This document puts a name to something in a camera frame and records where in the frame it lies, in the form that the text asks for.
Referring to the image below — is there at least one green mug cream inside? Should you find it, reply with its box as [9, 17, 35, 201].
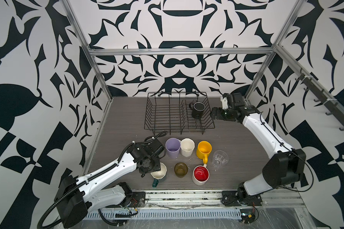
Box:
[151, 163, 167, 188]

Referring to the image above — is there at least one black mug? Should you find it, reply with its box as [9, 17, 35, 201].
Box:
[189, 102, 205, 119]

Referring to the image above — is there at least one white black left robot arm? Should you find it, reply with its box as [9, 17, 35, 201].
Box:
[37, 138, 164, 229]

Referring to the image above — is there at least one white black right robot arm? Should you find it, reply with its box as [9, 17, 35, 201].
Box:
[211, 93, 308, 206]

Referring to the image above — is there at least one lilac cup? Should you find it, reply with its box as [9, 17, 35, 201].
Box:
[165, 138, 181, 158]

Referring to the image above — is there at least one olive glass cup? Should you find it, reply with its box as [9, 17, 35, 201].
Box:
[174, 162, 188, 178]

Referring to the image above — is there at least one cream white cup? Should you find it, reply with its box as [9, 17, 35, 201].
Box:
[181, 138, 195, 157]

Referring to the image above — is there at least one yellow mug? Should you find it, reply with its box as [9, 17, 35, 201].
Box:
[196, 141, 212, 164]

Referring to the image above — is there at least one clear glass cup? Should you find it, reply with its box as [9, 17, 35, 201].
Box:
[212, 150, 229, 169]

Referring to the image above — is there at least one white mug red inside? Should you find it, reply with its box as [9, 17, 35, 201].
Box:
[192, 164, 210, 186]

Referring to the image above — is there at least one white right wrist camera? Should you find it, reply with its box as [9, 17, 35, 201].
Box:
[220, 96, 229, 110]

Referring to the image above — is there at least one black wire dish rack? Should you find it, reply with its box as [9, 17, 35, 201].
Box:
[144, 92, 215, 134]

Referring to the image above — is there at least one white slotted cable duct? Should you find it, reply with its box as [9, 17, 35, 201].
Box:
[100, 208, 243, 220]

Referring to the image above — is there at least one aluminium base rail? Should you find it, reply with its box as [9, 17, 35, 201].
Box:
[131, 189, 305, 209]

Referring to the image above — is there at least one grey wall hook rail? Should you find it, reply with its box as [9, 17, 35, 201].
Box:
[295, 68, 344, 138]

